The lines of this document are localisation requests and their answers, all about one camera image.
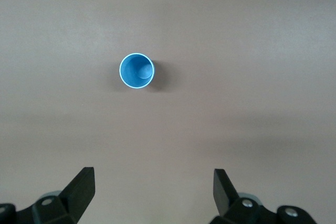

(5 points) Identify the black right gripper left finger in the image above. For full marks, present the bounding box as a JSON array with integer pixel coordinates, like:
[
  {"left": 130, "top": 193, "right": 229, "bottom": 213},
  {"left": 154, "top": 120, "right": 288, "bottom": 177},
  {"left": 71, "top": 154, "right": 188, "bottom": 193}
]
[{"left": 0, "top": 166, "right": 96, "bottom": 224}]

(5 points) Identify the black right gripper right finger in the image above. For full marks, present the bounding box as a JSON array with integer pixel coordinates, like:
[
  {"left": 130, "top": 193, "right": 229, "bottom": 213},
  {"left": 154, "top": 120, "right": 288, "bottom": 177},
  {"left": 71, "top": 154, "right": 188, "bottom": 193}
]
[{"left": 211, "top": 168, "right": 318, "bottom": 224}]

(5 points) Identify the blue plastic cup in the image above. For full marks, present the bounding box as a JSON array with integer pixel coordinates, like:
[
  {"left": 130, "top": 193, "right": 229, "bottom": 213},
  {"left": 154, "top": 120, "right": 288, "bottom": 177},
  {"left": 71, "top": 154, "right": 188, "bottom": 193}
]
[{"left": 119, "top": 53, "right": 156, "bottom": 89}]

